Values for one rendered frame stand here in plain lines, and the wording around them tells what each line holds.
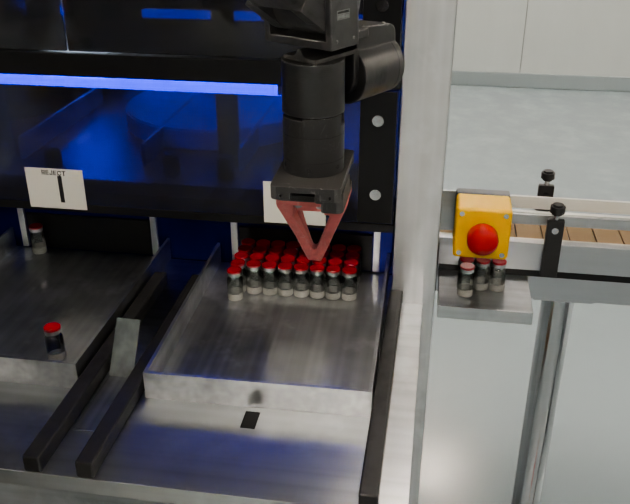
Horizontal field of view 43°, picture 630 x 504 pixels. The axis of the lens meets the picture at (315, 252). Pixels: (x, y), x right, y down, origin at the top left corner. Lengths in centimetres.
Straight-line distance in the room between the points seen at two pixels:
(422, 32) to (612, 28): 481
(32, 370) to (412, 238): 50
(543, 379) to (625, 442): 104
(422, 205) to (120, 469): 50
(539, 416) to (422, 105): 63
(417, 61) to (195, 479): 54
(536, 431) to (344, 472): 65
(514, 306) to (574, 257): 13
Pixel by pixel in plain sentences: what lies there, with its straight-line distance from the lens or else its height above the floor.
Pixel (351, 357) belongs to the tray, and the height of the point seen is 88.
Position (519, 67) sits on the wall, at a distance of 574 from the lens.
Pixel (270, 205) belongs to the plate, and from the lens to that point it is 107.
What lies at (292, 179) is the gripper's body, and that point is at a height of 117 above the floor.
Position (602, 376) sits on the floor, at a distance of 263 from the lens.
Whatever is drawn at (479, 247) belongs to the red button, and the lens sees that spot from 103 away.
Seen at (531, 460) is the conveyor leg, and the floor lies 50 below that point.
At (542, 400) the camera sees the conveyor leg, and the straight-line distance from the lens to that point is 139.
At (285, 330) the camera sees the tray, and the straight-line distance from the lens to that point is 104.
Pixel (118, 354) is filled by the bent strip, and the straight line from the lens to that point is 99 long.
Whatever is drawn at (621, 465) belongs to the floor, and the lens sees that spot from 231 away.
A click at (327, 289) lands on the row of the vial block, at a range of 110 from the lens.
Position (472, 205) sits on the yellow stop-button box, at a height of 103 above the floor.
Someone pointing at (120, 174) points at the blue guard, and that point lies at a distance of 113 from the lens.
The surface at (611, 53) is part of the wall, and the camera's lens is 580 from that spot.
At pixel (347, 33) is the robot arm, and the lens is 69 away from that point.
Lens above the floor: 144
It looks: 27 degrees down
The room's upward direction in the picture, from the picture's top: straight up
